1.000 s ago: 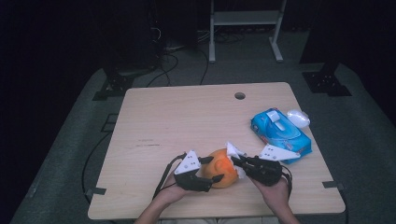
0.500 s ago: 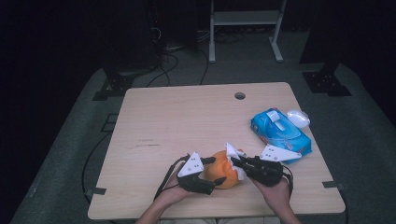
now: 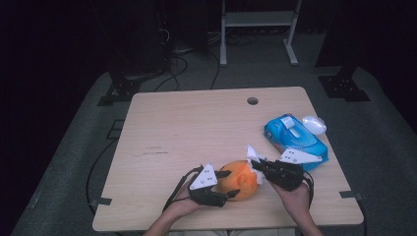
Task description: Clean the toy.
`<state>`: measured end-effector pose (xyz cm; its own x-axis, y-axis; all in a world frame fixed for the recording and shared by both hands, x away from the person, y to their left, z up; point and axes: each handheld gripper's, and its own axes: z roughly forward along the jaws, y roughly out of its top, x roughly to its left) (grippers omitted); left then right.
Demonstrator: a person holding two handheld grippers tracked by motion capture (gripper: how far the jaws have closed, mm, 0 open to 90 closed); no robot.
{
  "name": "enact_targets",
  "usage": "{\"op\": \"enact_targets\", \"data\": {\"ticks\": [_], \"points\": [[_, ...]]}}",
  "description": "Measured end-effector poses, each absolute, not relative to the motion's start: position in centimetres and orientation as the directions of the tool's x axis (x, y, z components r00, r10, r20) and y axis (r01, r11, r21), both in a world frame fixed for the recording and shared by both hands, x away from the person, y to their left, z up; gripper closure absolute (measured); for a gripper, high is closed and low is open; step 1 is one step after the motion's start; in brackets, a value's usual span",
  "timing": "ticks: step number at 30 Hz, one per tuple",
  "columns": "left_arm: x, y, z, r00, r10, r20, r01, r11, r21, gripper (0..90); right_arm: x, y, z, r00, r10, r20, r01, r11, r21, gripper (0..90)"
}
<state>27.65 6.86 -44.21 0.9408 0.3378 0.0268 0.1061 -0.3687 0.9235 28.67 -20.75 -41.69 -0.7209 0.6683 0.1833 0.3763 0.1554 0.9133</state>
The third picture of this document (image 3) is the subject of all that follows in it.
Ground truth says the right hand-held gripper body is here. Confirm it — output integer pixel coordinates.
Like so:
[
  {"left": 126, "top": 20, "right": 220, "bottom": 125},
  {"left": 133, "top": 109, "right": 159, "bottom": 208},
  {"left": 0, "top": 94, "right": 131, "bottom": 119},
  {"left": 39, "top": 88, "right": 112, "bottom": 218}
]
[{"left": 265, "top": 147, "right": 324, "bottom": 193}]

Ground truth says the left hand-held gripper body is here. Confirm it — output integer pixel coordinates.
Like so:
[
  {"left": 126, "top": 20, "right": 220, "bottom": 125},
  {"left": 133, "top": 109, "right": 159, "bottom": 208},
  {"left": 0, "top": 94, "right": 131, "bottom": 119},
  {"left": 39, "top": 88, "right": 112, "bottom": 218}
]
[{"left": 187, "top": 162, "right": 229, "bottom": 208}]

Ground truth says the white wet wipe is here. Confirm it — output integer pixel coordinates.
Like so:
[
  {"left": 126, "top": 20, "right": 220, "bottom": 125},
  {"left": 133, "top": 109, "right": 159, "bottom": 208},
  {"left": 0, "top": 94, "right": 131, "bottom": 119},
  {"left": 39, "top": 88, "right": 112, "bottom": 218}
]
[{"left": 246, "top": 144, "right": 268, "bottom": 186}]

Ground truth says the blue wet wipes pack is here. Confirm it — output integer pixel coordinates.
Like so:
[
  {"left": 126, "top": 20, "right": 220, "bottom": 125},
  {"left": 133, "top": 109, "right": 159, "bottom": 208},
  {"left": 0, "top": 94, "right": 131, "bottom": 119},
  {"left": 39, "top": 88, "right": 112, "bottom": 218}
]
[{"left": 264, "top": 113, "right": 329, "bottom": 172}]

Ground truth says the person's left hand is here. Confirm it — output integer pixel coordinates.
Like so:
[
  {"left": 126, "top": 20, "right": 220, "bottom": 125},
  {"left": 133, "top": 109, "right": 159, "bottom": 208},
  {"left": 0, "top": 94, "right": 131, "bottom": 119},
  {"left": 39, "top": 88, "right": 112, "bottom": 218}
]
[{"left": 166, "top": 183, "right": 206, "bottom": 216}]

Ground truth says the person's right hand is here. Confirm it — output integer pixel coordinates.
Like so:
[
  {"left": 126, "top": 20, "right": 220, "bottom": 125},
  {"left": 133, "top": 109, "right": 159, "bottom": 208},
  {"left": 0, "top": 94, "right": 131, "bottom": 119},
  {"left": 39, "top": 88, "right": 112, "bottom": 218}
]
[{"left": 270, "top": 181, "right": 313, "bottom": 218}]

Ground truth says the translucent white plastic piece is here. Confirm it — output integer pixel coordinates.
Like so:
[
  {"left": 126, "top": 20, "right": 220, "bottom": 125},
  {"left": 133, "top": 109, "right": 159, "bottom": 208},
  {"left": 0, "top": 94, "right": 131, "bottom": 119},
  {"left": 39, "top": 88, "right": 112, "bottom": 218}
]
[{"left": 301, "top": 114, "right": 328, "bottom": 136}]

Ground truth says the black stand base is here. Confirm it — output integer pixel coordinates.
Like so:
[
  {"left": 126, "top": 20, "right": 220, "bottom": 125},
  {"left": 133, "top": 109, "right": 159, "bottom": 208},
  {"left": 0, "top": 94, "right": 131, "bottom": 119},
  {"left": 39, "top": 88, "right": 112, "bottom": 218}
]
[
  {"left": 316, "top": 63, "right": 372, "bottom": 102},
  {"left": 96, "top": 63, "right": 168, "bottom": 107}
]

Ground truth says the white metal stand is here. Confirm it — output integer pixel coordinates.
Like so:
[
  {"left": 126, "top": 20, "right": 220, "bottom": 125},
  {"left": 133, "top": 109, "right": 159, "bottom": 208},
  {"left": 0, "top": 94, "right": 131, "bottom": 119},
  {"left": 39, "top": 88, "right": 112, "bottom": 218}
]
[{"left": 219, "top": 0, "right": 303, "bottom": 68}]

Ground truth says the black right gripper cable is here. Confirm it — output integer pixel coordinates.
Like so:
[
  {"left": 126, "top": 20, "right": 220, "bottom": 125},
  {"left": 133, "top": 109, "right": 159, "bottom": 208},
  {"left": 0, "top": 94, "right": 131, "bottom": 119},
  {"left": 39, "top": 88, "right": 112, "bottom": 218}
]
[{"left": 301, "top": 171, "right": 316, "bottom": 209}]

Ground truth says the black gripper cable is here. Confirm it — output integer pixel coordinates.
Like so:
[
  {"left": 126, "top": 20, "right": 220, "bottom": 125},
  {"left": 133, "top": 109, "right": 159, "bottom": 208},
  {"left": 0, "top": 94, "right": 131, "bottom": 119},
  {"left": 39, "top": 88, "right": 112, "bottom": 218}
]
[
  {"left": 162, "top": 165, "right": 205, "bottom": 212},
  {"left": 301, "top": 171, "right": 316, "bottom": 209}
]

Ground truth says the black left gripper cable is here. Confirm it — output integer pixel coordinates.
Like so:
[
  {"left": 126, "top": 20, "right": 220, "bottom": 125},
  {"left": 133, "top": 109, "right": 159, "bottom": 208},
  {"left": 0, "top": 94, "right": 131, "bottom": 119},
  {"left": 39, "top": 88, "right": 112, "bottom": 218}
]
[{"left": 162, "top": 165, "right": 205, "bottom": 212}]

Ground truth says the black floor cable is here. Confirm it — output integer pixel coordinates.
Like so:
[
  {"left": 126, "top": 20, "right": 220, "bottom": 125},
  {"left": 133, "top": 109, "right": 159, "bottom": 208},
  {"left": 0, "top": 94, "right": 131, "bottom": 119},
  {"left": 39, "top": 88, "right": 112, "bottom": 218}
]
[
  {"left": 152, "top": 54, "right": 190, "bottom": 93},
  {"left": 85, "top": 138, "right": 119, "bottom": 214},
  {"left": 208, "top": 49, "right": 221, "bottom": 90}
]

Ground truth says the black rectangular floor frame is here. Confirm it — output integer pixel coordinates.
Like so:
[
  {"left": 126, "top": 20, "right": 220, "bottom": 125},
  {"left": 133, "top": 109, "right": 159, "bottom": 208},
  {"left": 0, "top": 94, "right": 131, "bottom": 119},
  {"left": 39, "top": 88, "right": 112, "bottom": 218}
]
[{"left": 105, "top": 119, "right": 126, "bottom": 141}]

